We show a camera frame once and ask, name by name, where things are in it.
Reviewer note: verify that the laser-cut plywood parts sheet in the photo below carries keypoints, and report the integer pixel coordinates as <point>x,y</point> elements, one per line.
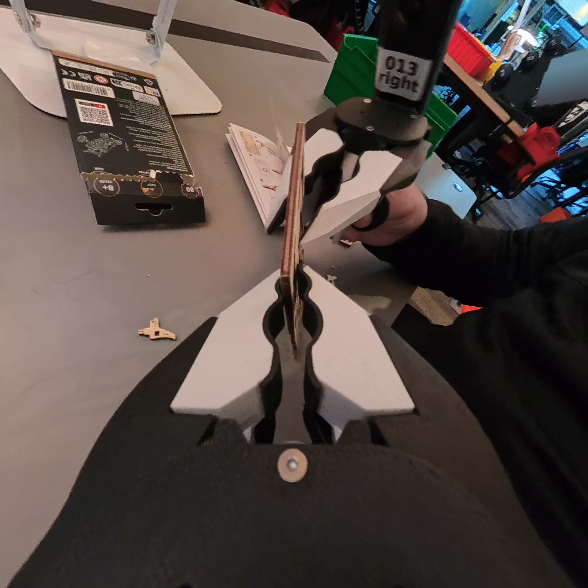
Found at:
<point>294,229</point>

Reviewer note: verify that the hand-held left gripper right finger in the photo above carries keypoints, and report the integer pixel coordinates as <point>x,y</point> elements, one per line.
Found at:
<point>353,358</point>

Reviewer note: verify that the red plastic bin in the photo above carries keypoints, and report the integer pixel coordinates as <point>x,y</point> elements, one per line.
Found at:
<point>473,46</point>

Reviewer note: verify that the person's right hand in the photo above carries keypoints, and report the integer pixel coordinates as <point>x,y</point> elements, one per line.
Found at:
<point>404,216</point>

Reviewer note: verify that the white instruction booklet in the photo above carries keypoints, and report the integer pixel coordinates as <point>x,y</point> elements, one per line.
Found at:
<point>250,160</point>

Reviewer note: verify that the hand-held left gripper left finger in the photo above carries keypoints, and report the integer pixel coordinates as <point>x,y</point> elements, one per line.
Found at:
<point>220,363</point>

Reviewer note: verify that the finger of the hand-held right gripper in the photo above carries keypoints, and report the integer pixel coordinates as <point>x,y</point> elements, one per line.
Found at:
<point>363,183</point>
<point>326,144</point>

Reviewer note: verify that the black cardboard kit box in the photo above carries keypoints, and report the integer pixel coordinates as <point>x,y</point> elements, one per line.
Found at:
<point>124,138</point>

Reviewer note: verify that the orange flat object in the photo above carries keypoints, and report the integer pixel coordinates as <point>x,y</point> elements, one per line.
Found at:
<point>468,308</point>

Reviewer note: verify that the red fabric chair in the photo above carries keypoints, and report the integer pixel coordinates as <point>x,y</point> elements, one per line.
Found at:
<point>533,147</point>

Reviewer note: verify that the green plastic bin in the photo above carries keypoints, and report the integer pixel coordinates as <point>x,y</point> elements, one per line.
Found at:
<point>353,73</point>

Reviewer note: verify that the white rounded panel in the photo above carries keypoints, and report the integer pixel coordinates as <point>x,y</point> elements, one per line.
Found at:
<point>450,188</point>

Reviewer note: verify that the white metal stand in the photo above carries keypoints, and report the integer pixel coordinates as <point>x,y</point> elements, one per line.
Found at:
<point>92,82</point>

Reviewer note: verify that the person's black clothing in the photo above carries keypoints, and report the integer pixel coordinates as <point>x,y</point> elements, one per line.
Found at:
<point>528,413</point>

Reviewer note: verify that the gun-shaped wooden part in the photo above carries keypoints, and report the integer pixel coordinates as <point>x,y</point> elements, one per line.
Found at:
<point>156,331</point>

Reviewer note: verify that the wooden background table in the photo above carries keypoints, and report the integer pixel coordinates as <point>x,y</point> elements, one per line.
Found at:
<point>487,99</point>

